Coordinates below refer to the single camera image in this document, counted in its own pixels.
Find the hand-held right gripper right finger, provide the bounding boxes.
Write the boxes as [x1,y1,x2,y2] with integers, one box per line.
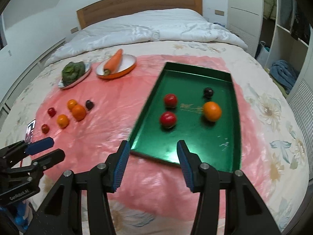
[176,139,285,235]

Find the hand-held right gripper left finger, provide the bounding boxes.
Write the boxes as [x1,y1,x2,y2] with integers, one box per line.
[32,140,131,235]

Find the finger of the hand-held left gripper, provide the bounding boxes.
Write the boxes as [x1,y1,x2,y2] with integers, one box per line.
[5,149,66,177]
[0,137,55,163]

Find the green tray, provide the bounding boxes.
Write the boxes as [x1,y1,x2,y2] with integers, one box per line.
[128,62,242,174]

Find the red tomato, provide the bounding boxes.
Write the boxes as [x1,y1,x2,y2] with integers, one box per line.
[160,111,177,128]
[164,93,178,108]

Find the person's left hand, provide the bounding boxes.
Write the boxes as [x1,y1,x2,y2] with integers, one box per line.
[0,199,31,233]

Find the small printed card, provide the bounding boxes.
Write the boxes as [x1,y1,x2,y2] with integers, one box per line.
[25,119,37,143]

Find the pink plastic sheet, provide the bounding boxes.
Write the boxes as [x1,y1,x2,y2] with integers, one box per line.
[35,54,269,219]

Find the white slatted cabinet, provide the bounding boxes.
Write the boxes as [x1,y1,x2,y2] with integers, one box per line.
[0,37,67,118]

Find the green leafy vegetable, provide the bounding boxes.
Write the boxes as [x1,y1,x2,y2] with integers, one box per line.
[61,62,86,83]

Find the white plate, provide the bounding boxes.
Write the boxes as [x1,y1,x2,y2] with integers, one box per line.
[58,62,92,89]

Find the orange rimmed plate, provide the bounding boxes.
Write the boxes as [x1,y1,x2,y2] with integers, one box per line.
[95,54,137,79]

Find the carrot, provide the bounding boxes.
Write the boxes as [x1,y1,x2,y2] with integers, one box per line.
[103,49,123,75]

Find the blue towel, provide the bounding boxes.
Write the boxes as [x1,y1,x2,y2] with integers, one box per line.
[271,60,300,94]

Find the white bag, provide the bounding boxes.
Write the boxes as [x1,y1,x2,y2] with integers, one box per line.
[256,41,269,66]

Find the white duvet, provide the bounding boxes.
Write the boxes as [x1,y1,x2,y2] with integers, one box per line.
[45,8,248,66]

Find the wooden headboard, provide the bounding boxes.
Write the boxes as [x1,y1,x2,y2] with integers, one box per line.
[76,0,203,30]

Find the white wardrobe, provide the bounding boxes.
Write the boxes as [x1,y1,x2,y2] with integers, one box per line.
[227,0,313,108]

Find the green hanging jacket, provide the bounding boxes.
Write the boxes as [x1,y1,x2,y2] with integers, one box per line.
[263,0,277,20]

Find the dark hanging clothes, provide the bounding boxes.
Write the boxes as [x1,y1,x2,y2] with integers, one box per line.
[279,0,311,42]

